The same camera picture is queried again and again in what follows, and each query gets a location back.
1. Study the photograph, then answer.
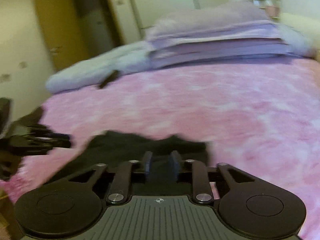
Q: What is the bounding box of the black remote control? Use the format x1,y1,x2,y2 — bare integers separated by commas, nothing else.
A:
98,70,120,89

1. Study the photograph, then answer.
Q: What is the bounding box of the pink floral bed blanket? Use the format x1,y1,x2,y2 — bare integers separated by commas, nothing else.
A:
1,57,319,239

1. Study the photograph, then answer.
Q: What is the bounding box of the light grey striped pillow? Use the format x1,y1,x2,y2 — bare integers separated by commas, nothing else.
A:
46,41,152,94

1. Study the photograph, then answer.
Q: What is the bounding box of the cream pillow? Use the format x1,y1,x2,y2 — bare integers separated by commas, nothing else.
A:
280,12,319,62

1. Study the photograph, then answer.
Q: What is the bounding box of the wooden door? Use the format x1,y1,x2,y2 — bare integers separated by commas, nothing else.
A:
34,0,89,72

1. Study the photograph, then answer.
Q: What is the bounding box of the folded lilac blanket stack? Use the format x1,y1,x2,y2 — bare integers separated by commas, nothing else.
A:
145,2,313,68

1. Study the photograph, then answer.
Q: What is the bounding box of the black garment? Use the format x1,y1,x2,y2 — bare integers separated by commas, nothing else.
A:
48,131,209,196

